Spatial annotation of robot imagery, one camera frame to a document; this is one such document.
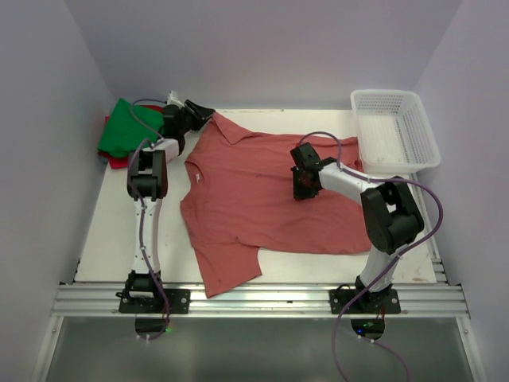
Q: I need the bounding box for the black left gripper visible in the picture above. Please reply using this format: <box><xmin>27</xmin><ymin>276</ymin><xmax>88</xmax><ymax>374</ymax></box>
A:
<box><xmin>178</xmin><ymin>99</ymin><xmax>214</xmax><ymax>135</ymax></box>

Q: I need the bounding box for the salmon pink t shirt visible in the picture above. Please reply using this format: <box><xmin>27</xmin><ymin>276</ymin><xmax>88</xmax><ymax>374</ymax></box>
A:
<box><xmin>181</xmin><ymin>115</ymin><xmax>371</xmax><ymax>297</ymax></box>

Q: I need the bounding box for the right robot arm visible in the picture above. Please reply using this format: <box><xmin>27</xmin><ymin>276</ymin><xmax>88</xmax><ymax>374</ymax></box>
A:
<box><xmin>290</xmin><ymin>142</ymin><xmax>424</xmax><ymax>314</ymax></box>

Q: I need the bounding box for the aluminium mounting rail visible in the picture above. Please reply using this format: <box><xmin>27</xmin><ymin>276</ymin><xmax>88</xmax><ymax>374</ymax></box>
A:
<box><xmin>50</xmin><ymin>283</ymin><xmax>469</xmax><ymax>318</ymax></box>

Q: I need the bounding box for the red folded t shirt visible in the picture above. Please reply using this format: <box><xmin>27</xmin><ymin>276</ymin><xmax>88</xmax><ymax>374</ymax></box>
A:
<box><xmin>103</xmin><ymin>104</ymin><xmax>170</xmax><ymax>170</ymax></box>

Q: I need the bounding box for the green folded t shirt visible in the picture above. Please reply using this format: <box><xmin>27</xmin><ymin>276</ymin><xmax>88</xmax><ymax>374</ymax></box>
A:
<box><xmin>97</xmin><ymin>98</ymin><xmax>169</xmax><ymax>158</ymax></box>

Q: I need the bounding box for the white plastic basket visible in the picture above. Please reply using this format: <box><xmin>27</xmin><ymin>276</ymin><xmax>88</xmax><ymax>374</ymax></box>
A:
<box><xmin>350</xmin><ymin>89</ymin><xmax>441</xmax><ymax>174</ymax></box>

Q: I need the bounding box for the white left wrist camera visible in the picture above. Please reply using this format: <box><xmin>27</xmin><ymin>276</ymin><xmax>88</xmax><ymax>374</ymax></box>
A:
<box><xmin>166</xmin><ymin>91</ymin><xmax>185</xmax><ymax>108</ymax></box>

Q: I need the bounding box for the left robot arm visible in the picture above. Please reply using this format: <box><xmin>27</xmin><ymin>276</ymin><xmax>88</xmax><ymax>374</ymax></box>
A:
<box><xmin>117</xmin><ymin>99</ymin><xmax>215</xmax><ymax>315</ymax></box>

